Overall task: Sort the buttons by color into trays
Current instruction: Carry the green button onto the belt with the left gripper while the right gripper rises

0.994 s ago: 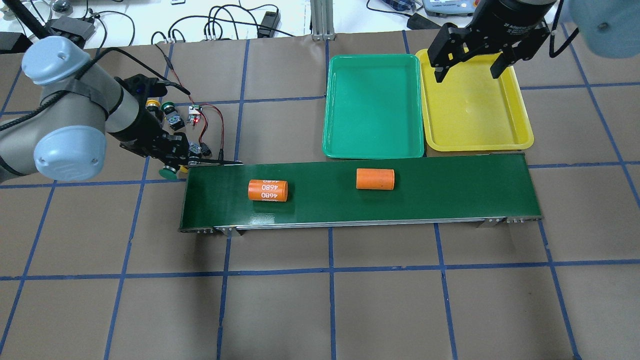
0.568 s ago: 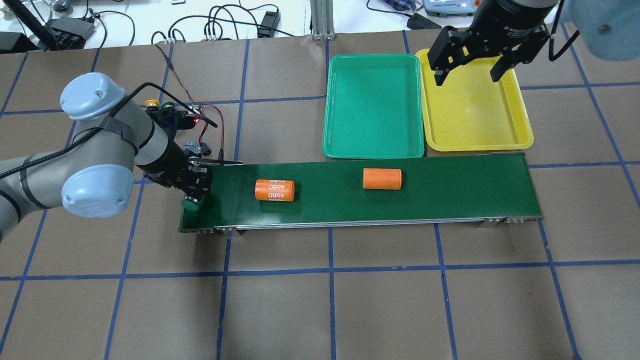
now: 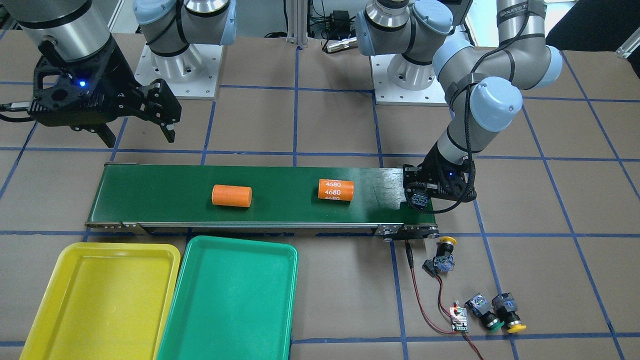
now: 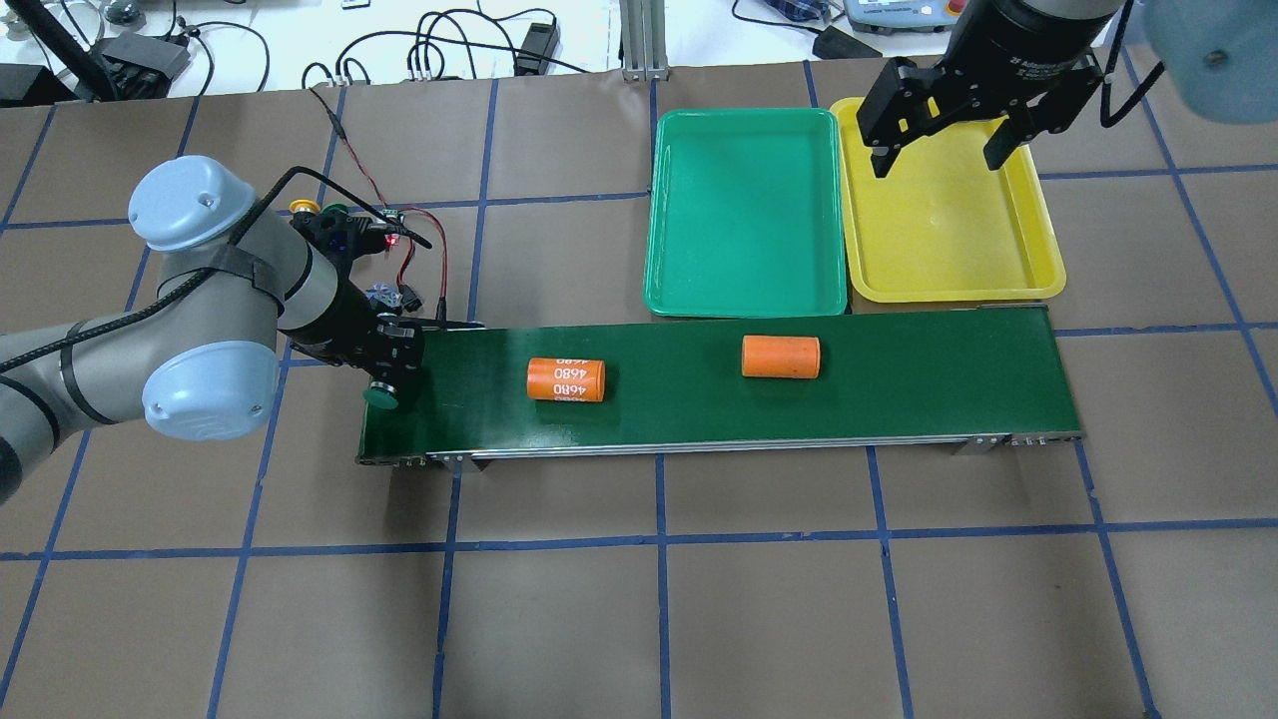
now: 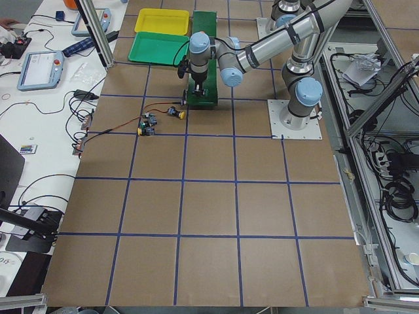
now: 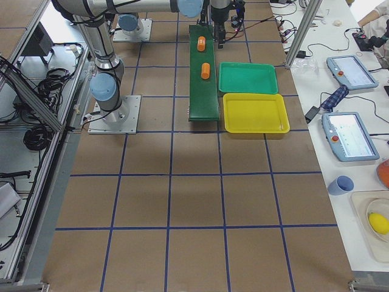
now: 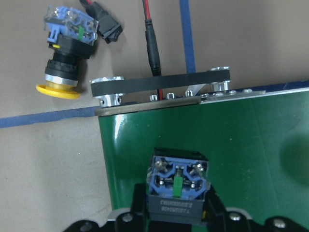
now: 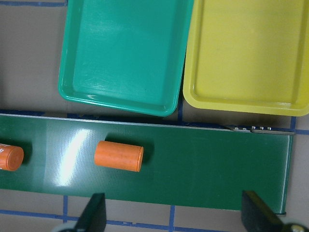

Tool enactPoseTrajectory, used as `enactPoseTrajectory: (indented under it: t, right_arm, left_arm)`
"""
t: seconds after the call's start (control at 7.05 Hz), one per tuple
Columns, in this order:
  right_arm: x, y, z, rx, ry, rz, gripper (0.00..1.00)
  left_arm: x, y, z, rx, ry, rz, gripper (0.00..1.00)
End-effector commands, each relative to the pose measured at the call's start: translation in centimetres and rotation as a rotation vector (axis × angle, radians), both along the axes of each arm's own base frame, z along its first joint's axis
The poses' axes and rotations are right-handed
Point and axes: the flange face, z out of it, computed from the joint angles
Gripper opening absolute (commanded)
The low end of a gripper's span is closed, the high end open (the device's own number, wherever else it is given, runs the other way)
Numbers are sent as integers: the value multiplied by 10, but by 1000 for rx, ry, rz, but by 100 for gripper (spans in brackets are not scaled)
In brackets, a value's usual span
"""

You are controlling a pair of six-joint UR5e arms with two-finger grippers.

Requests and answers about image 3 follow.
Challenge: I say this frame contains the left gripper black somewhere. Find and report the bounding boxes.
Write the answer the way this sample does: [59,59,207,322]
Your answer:
[404,145,477,202]

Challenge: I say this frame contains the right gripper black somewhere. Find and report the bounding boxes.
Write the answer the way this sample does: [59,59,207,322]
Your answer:
[27,38,182,149]

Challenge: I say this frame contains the orange cylinder marked 4680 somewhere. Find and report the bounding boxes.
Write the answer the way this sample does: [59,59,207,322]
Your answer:
[317,178,355,202]

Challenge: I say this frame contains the plain orange cylinder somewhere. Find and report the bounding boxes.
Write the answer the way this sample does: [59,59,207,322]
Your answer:
[211,184,253,208]

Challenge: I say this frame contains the green push button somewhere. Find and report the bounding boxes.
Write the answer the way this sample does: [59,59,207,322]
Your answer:
[465,292,505,332]
[405,189,433,214]

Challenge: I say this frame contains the yellow push button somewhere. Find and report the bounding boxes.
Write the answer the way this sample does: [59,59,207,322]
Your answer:
[492,292,527,334]
[422,235,457,277]

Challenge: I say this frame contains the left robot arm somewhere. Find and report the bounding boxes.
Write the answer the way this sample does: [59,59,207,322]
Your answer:
[355,0,563,211]

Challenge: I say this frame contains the green conveyor belt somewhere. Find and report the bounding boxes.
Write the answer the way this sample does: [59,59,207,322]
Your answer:
[86,162,440,240]

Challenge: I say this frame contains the yellow push button at conveyor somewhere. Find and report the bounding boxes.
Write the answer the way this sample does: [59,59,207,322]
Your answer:
[422,235,457,277]

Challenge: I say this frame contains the small controller circuit board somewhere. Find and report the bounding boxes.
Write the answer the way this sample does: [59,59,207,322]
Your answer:
[448,300,469,333]

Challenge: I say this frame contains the yellow plastic tray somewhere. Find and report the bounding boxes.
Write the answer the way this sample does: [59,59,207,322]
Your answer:
[20,243,181,360]

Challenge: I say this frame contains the green plastic tray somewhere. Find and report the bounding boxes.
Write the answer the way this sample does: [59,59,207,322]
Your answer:
[157,235,298,360]

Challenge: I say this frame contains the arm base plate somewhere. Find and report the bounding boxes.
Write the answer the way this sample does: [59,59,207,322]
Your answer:
[134,44,226,101]
[370,54,447,107]

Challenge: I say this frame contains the red black power wire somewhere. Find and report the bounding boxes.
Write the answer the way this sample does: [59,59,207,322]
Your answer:
[404,240,485,360]

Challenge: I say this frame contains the aluminium frame post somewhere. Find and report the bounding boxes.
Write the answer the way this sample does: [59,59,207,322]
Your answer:
[285,0,310,48]

